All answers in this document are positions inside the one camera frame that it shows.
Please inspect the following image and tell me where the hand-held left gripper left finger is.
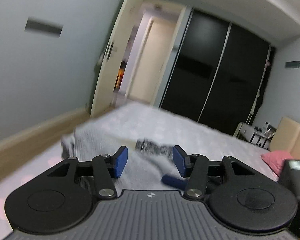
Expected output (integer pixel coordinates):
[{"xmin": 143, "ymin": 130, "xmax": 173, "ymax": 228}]
[{"xmin": 47, "ymin": 145, "xmax": 129, "ymax": 200}]

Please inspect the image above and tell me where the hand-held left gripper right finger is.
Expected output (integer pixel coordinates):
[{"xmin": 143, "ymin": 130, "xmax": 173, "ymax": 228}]
[{"xmin": 172, "ymin": 145, "xmax": 255, "ymax": 200}]

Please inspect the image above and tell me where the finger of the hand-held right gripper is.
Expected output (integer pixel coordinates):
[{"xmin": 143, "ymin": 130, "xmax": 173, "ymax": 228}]
[{"xmin": 161, "ymin": 174, "xmax": 188, "ymax": 190}]

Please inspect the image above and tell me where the grey shirt with black sleeves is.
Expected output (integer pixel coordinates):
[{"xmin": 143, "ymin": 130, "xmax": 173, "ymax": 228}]
[{"xmin": 61, "ymin": 126, "xmax": 183, "ymax": 190}]

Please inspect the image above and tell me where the bed with pink dotted sheet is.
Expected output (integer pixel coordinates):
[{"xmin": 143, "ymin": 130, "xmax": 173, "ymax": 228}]
[{"xmin": 0, "ymin": 102, "xmax": 280, "ymax": 240}]

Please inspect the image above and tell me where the pink pillow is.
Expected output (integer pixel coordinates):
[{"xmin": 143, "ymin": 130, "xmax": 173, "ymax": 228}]
[{"xmin": 261, "ymin": 151, "xmax": 294, "ymax": 178}]

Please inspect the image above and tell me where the beige padded headboard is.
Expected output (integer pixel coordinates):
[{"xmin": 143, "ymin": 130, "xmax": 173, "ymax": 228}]
[{"xmin": 267, "ymin": 116, "xmax": 300, "ymax": 160}]

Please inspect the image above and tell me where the white nightstand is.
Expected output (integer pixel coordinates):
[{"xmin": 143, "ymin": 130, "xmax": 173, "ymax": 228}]
[{"xmin": 236, "ymin": 122, "xmax": 277, "ymax": 148}]

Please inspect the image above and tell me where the white metal rack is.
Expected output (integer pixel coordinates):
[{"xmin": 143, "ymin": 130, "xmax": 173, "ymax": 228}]
[{"xmin": 249, "ymin": 90, "xmax": 262, "ymax": 125}]

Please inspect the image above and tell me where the black sliding wardrobe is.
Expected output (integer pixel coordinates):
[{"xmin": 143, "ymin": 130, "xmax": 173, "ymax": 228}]
[{"xmin": 159, "ymin": 7, "xmax": 272, "ymax": 137}]

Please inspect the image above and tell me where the cream door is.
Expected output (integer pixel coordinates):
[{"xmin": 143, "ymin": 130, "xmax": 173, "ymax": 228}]
[{"xmin": 90, "ymin": 0, "xmax": 143, "ymax": 117}]

